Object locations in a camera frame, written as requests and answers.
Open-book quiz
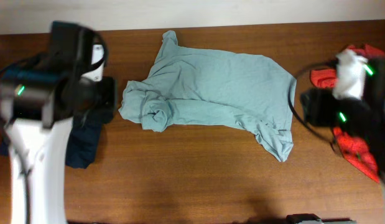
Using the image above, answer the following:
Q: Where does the red printed t-shirt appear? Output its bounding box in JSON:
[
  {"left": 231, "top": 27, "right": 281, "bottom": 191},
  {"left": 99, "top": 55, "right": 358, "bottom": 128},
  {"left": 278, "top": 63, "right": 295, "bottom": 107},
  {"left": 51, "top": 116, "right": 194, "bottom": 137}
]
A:
[{"left": 300, "top": 44, "right": 385, "bottom": 182}]

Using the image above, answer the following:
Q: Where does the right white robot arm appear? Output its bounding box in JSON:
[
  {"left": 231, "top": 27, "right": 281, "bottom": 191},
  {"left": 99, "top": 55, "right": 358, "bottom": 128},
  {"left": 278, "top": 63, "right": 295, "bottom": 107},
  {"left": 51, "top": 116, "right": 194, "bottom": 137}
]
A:
[{"left": 289, "top": 53, "right": 385, "bottom": 220}]

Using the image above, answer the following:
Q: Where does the light teal t-shirt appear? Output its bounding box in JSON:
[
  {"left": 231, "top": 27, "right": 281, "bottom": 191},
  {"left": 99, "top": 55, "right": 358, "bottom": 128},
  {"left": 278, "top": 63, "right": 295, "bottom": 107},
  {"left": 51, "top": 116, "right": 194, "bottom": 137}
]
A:
[{"left": 119, "top": 30, "right": 295, "bottom": 162}]

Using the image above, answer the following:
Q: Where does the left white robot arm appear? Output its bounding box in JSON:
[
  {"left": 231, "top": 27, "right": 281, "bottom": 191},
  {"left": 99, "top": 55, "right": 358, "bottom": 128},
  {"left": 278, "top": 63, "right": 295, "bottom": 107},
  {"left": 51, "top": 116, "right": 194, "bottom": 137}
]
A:
[{"left": 0, "top": 21, "right": 117, "bottom": 223}]

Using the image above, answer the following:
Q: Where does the dark navy garment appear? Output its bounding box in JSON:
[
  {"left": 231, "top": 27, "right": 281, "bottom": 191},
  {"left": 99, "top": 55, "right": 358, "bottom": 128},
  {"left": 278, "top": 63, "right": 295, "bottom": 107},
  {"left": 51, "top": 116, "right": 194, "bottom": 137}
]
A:
[{"left": 0, "top": 111, "right": 113, "bottom": 170}]

